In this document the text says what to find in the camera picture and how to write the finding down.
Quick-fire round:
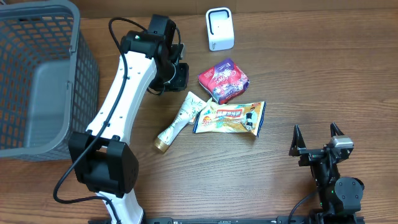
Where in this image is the grey plastic shopping basket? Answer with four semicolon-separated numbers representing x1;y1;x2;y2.
1;1;99;161

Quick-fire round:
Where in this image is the yellow white snack bag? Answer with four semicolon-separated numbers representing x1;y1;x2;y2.
193;99;266;137

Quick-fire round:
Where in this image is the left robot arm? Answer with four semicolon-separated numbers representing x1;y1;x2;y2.
53;14;189;223

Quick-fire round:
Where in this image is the white barcode scanner stand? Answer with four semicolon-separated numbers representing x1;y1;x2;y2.
205;7;234;52

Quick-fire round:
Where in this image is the white gold cosmetic tube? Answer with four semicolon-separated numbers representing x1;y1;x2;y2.
154;91;206;153

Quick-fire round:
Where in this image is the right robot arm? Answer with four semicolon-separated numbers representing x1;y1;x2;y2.
287;123;364;223

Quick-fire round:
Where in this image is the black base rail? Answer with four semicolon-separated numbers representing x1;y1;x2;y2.
87;216;365;224

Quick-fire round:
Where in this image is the small orange white packet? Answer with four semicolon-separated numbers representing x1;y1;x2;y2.
188;115;198;125

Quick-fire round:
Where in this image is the red purple snack pack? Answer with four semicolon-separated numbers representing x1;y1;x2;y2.
198;58;250;105

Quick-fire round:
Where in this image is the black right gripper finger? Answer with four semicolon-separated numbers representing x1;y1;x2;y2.
330;122;344;137
289;124;307;156

